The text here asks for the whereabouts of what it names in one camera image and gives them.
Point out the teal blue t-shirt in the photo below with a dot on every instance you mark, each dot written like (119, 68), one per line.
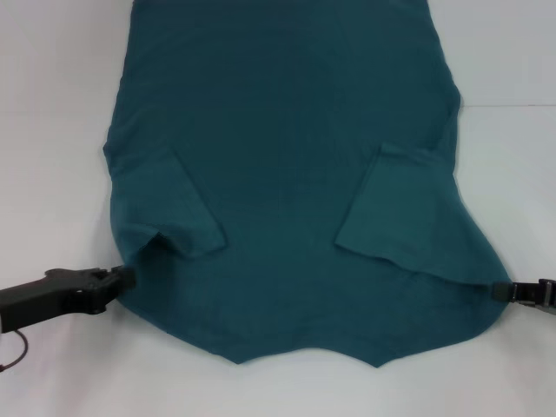
(282, 130)

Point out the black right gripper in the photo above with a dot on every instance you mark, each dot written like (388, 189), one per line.
(549, 299)

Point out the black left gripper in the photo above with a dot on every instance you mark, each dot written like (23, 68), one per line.
(48, 297)

